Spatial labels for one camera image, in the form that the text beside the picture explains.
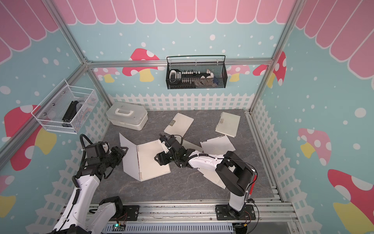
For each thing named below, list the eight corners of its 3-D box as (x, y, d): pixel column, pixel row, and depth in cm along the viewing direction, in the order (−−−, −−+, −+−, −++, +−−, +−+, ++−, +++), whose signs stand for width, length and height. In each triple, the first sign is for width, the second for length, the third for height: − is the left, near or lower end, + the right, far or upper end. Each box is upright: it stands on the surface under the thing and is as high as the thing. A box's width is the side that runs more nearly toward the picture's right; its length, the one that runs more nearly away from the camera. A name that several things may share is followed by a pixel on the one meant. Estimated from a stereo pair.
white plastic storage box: (108, 125, 114) (100, 114, 104) (121, 109, 125) (115, 98, 115) (141, 133, 109) (136, 122, 99) (151, 115, 120) (148, 104, 111)
